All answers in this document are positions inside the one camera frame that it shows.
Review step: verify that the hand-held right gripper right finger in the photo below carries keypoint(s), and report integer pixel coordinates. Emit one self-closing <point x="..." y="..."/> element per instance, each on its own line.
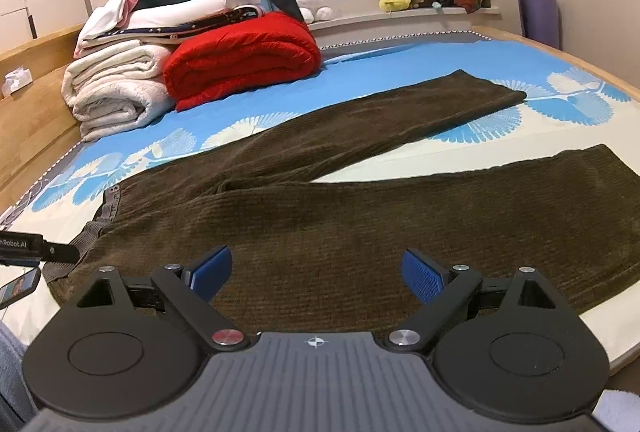
<point x="422" y="279"/>

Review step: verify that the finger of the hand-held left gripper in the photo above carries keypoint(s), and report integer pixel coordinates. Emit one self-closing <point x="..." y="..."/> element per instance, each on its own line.
<point x="61" y="253"/>

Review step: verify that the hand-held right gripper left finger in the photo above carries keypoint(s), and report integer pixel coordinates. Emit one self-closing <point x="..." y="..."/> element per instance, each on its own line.
<point x="215" y="272"/>

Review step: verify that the white tissue box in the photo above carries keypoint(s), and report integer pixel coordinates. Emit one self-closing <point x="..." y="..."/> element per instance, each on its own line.
<point x="15" y="80"/>

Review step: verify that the white folded fleece blanket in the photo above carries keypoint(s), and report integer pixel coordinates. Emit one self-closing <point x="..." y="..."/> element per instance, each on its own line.
<point x="115" y="86"/>

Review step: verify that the red folded quilt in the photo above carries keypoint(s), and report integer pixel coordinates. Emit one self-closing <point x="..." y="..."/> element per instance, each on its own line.
<point x="240" y="56"/>

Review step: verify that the light blue fluffy cloth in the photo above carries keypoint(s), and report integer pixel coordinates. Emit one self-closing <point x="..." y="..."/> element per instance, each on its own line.
<point x="620" y="412"/>

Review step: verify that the white pink folded cloth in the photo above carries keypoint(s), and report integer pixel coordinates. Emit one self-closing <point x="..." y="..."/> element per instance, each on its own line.
<point x="107" y="14"/>

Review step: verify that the navy-trimmed folded quilt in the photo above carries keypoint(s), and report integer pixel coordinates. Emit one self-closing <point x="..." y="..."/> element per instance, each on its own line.
<point x="200" y="22"/>

